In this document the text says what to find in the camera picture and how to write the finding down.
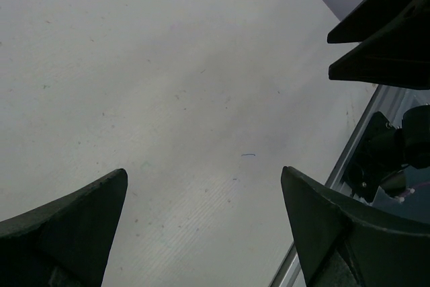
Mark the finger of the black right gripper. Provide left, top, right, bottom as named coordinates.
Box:
left=329, top=0, right=429, bottom=90
left=327, top=0, right=412, bottom=44

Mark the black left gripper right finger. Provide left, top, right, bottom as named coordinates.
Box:
left=281, top=167, right=429, bottom=286

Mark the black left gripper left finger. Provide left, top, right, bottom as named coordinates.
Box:
left=1, top=169, right=128, bottom=286

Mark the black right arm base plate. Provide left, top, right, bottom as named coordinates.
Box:
left=343, top=112, right=404, bottom=202

